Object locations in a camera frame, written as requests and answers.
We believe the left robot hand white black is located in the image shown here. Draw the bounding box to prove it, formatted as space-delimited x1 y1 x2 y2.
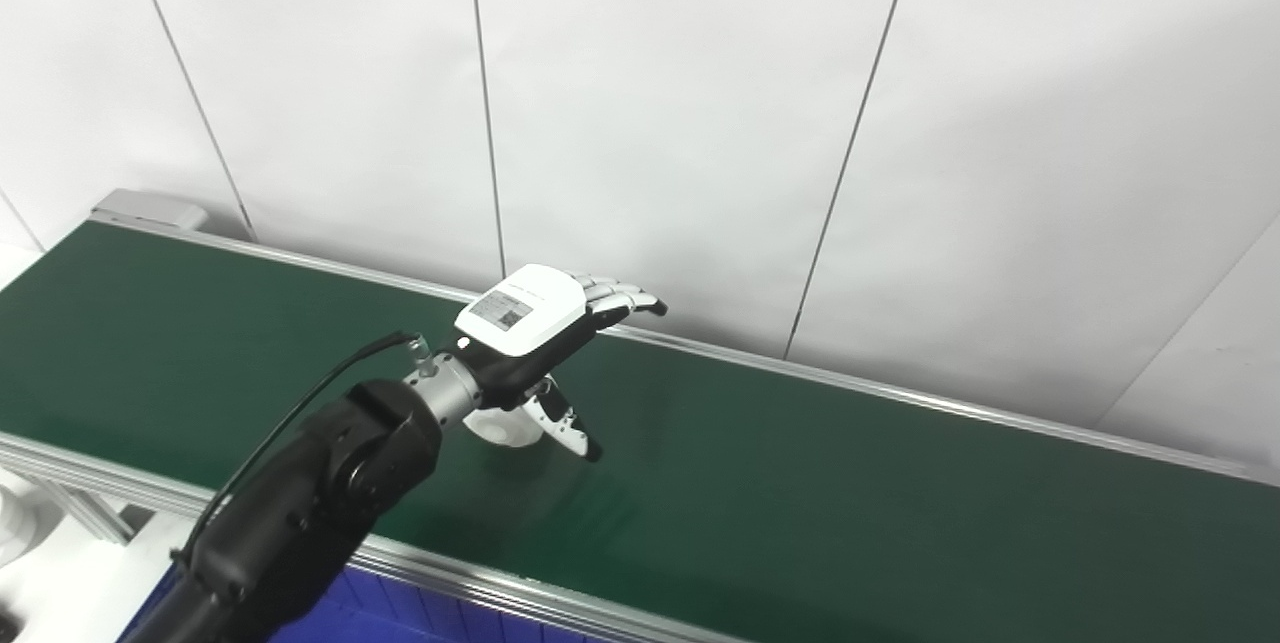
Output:
455 264 668 464

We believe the white round plastic part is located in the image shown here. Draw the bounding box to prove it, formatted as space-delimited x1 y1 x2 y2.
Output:
462 407 546 448

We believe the blue plastic bin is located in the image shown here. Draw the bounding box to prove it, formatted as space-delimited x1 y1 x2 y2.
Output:
118 563 621 643

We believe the green conveyor belt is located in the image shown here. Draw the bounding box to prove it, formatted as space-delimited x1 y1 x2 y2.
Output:
0 189 1280 643
0 221 1280 643

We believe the white base structure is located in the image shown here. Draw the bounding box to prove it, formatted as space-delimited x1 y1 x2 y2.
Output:
0 468 136 569

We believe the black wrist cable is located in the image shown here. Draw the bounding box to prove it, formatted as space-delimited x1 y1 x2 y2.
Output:
175 331 426 564

